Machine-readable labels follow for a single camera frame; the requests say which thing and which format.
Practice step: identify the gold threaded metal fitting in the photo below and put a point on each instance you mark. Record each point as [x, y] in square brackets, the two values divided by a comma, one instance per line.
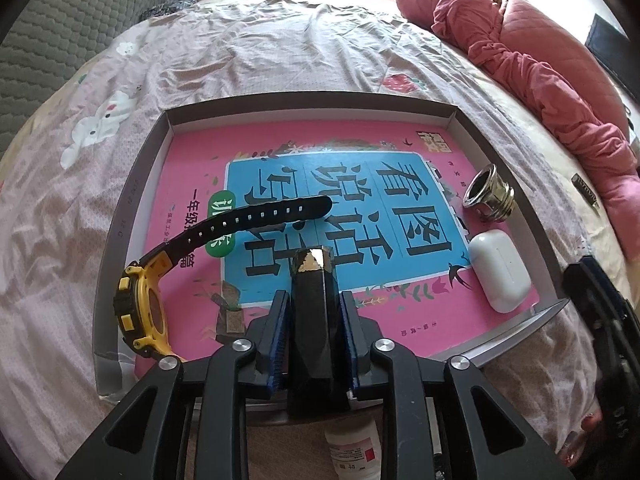
[492, 195]

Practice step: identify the pink and blue book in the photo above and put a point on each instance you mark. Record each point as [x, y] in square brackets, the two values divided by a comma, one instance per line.
[440, 320]

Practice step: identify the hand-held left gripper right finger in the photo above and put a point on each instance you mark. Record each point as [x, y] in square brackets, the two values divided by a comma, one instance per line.
[350, 340]

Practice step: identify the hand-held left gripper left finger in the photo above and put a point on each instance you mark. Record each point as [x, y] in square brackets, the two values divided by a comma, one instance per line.
[280, 340]

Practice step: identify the grey quilted headboard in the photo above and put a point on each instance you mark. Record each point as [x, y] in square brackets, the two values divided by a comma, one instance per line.
[60, 25]

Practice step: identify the grey cardboard box tray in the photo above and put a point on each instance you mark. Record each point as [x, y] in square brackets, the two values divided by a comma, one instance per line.
[135, 190]

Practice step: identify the black faceted bottle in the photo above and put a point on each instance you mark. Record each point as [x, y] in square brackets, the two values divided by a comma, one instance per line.
[312, 340]

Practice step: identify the black television screen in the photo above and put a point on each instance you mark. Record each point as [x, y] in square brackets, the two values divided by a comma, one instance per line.
[602, 42]

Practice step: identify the dark floral cloth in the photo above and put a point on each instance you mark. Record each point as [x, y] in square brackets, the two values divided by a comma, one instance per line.
[167, 6]

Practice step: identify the white earbuds case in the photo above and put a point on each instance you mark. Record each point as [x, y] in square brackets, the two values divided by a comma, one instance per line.
[500, 270]

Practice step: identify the small black flat tool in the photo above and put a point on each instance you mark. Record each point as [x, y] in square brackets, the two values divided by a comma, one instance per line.
[586, 191]

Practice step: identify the white medicine bottle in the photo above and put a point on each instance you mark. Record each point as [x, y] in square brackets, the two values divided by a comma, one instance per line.
[350, 450]

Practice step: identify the pink quilt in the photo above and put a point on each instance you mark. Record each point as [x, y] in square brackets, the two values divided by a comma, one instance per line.
[540, 50]

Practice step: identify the yellow and black wristwatch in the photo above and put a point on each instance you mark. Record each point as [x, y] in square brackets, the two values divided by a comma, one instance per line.
[132, 300]

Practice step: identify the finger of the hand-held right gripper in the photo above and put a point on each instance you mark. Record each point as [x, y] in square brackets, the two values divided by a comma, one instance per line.
[592, 290]

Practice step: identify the person's right hand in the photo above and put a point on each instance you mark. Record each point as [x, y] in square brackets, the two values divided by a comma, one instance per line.
[592, 422]

